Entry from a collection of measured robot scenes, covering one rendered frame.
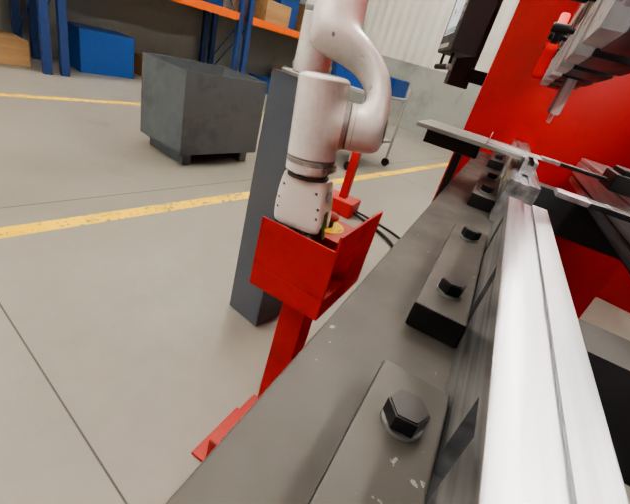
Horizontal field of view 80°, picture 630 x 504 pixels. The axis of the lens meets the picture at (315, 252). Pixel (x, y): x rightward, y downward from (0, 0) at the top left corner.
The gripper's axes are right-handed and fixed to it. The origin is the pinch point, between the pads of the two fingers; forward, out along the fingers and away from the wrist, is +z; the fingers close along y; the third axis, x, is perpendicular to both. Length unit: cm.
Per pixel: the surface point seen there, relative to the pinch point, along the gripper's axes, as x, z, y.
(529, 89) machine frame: -136, -40, -25
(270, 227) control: 5.0, -5.1, 3.2
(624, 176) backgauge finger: -48, -23, -53
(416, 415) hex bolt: 39, -15, -31
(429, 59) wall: -816, -86, 195
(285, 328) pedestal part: -2.0, 20.7, 0.1
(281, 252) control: 5.0, -1.2, 0.1
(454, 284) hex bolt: 20.0, -14.8, -29.8
